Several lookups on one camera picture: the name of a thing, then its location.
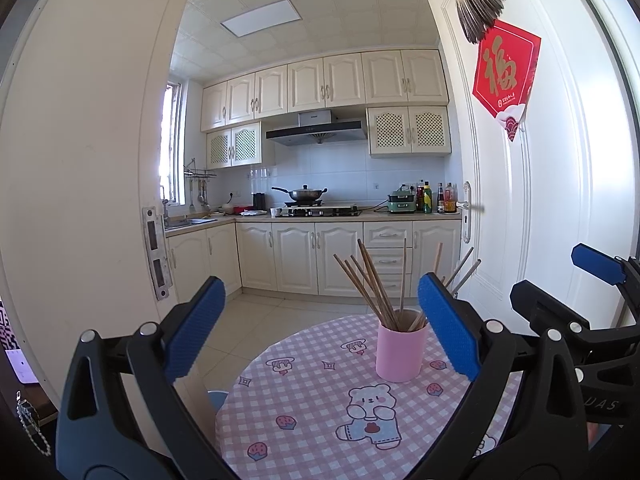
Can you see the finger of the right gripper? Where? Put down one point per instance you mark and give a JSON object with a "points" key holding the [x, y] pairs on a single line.
{"points": [[615, 271], [543, 312]]}

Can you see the white door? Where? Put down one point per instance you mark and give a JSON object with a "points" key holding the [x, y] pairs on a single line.
{"points": [[571, 175]]}

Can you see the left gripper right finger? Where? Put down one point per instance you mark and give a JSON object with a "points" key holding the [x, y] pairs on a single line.
{"points": [[521, 417]]}

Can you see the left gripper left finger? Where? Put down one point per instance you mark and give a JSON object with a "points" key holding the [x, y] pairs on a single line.
{"points": [[97, 436]]}

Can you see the black kettle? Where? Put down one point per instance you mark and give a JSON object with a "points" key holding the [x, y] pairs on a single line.
{"points": [[259, 201]]}

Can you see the kitchen window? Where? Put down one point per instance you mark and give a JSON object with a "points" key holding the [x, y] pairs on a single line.
{"points": [[171, 152]]}

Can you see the kitchen faucet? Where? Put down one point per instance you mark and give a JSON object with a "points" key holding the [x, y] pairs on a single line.
{"points": [[166, 218]]}

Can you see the green bottle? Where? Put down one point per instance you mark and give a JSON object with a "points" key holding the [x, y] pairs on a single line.
{"points": [[427, 199]]}

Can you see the gas stove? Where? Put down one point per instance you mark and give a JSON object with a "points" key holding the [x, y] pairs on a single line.
{"points": [[318, 210]]}

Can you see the dark sauce bottle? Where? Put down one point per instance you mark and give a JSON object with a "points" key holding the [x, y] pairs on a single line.
{"points": [[440, 199]]}

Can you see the pink cylindrical utensil holder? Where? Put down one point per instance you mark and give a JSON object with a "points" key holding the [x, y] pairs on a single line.
{"points": [[399, 354]]}

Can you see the metal door strike plate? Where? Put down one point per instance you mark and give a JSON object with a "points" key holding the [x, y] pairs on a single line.
{"points": [[155, 246]]}

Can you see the green electric cooker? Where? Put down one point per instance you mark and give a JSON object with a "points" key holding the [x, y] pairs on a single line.
{"points": [[401, 200]]}

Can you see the silver door handle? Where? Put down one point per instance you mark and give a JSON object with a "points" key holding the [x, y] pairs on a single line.
{"points": [[472, 211]]}

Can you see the ceiling light panel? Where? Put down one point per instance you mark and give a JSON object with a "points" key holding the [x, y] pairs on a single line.
{"points": [[262, 18]]}

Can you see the cream lower cabinets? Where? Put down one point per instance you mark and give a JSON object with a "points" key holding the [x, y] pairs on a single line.
{"points": [[294, 256]]}

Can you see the black range hood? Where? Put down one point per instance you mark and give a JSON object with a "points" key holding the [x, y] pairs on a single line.
{"points": [[320, 127]]}

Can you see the black wok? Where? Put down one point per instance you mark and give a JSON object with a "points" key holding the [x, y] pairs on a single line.
{"points": [[304, 195]]}

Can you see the cream upper cabinets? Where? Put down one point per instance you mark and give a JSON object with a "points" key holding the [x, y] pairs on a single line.
{"points": [[400, 96]]}

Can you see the cream cabinets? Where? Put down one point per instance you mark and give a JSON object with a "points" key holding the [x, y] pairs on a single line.
{"points": [[294, 256], [400, 96]]}

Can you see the pink checkered tablecloth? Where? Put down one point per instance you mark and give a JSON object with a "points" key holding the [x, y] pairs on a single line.
{"points": [[311, 406]]}

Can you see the red fu door decoration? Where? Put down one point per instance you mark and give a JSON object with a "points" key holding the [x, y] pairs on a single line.
{"points": [[505, 71]]}

